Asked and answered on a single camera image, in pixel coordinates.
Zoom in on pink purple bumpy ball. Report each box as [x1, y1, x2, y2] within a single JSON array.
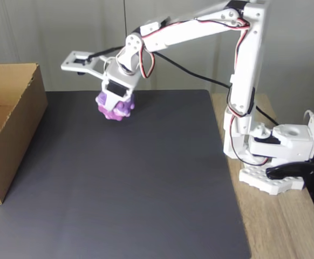
[[95, 91, 135, 121]]

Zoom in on brown cardboard box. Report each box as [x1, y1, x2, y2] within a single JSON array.
[[0, 63, 49, 206]]

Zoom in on black table mat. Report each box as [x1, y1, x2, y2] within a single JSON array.
[[0, 90, 252, 259]]

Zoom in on black table clamp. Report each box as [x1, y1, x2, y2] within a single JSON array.
[[265, 161, 314, 208]]

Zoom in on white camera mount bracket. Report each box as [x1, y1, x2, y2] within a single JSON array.
[[60, 50, 112, 81]]

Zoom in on black camera cable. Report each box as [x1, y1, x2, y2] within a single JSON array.
[[88, 46, 279, 127]]

